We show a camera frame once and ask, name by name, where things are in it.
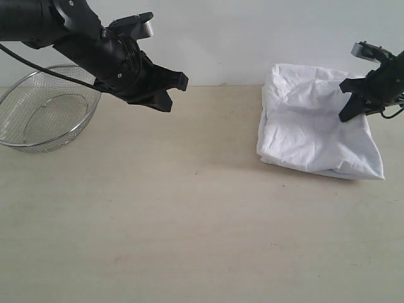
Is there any white t-shirt red print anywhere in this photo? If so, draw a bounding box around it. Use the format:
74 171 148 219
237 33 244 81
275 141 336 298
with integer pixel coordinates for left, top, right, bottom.
256 63 384 180

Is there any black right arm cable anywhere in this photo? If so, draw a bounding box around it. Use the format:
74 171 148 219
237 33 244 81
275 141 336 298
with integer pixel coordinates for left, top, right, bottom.
380 105 404 120

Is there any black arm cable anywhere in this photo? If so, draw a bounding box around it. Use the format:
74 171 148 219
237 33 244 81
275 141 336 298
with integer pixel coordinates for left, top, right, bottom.
380 105 404 120
0 42 102 91

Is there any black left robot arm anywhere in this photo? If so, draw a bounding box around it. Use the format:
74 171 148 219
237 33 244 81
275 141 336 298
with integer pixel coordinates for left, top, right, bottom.
1 1 189 112

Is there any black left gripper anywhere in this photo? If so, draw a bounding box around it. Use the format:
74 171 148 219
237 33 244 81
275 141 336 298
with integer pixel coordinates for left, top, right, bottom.
94 37 189 113

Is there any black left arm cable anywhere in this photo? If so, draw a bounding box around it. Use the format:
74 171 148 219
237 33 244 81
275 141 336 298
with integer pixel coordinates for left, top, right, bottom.
0 42 102 91

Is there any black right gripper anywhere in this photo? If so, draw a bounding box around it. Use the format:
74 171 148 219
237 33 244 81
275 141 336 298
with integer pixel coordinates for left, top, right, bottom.
339 53 403 122

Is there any metal wire mesh basket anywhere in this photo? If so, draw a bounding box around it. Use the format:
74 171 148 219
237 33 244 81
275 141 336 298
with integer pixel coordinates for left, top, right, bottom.
1 64 101 153

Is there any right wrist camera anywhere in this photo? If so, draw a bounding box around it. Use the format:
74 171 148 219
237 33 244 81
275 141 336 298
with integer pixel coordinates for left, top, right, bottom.
351 41 396 64

